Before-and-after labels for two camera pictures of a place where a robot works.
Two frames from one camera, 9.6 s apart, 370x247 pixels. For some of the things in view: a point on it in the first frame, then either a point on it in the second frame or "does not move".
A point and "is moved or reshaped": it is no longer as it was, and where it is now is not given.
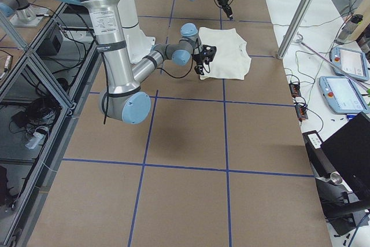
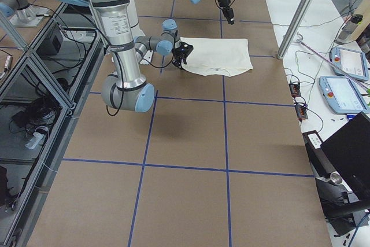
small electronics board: [295, 88] does not move
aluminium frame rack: [44, 83] does not move
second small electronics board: [302, 112] does not move
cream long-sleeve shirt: [231, 60] is moved or reshaped
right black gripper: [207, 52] -> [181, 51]
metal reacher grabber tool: [359, 81] does not move
